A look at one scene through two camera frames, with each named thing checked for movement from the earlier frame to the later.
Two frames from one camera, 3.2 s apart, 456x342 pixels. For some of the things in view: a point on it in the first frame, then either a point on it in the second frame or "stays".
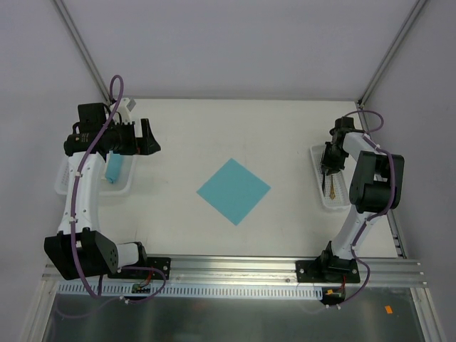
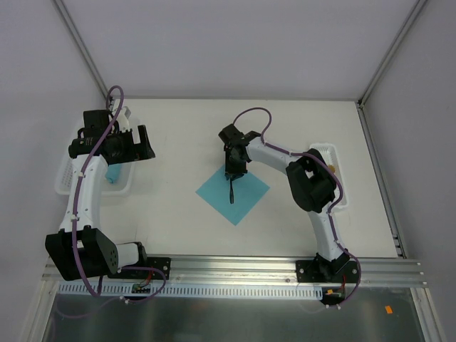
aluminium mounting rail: (256, 271) stays
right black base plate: (328, 268) stays
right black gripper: (331, 167) -> (234, 171)
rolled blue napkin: (113, 167) stays
